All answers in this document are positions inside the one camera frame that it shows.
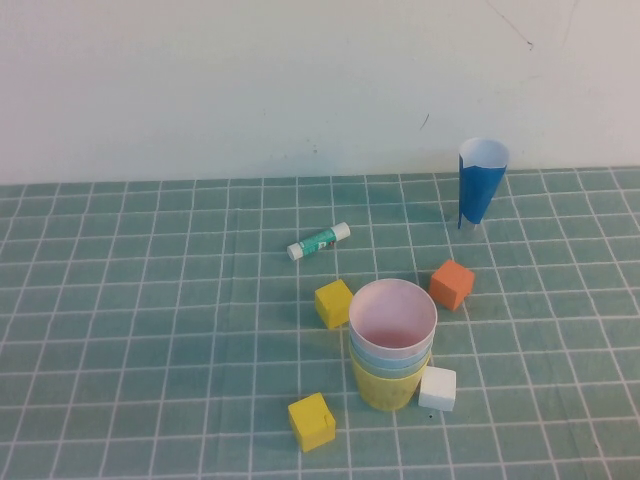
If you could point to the pink plastic cup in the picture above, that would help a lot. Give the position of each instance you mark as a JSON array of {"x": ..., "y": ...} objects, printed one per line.
[{"x": 392, "y": 320}]

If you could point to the light blue plastic cup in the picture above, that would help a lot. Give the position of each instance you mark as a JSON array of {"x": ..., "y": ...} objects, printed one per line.
[{"x": 357, "y": 352}]

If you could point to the green plastic cup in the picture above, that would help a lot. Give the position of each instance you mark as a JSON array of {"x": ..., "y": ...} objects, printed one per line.
[{"x": 390, "y": 374}]

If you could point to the green white glue stick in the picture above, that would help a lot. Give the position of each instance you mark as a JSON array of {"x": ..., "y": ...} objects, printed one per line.
[{"x": 317, "y": 241}]

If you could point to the yellow cube block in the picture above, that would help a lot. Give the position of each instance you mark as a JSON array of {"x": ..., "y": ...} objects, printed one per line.
[
  {"x": 311, "y": 422},
  {"x": 334, "y": 302}
]

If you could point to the orange cube block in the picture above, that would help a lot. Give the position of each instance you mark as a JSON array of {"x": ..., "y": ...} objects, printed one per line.
[{"x": 451, "y": 285}]

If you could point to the blue paper cone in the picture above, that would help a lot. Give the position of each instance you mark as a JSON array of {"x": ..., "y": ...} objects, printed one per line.
[{"x": 477, "y": 190}]

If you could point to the yellow plastic cup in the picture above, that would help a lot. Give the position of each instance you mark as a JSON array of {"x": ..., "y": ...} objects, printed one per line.
[{"x": 387, "y": 395}]

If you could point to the white cube block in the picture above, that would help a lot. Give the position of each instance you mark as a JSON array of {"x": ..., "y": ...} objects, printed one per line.
[{"x": 437, "y": 390}]

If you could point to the green checked tablecloth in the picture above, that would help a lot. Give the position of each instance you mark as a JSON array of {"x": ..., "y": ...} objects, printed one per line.
[{"x": 125, "y": 300}]

